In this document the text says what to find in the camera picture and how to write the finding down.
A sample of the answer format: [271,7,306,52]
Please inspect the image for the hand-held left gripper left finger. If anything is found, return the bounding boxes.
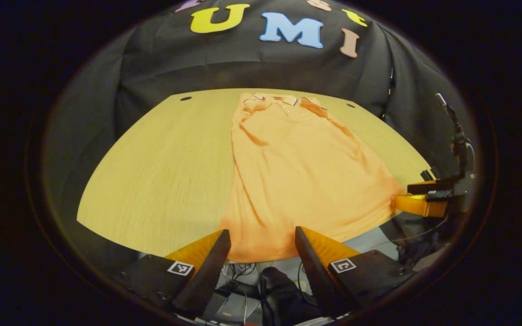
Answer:
[121,229,232,317]

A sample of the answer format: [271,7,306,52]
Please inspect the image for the black shoe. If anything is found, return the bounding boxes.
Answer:
[260,266,329,326]

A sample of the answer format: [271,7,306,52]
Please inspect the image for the black floor cables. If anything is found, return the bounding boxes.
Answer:
[219,262,261,299]

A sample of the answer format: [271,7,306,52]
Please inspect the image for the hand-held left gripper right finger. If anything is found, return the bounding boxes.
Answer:
[294,226,418,317]

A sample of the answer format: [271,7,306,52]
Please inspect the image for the orange T-shirt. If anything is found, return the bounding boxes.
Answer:
[218,92,406,264]

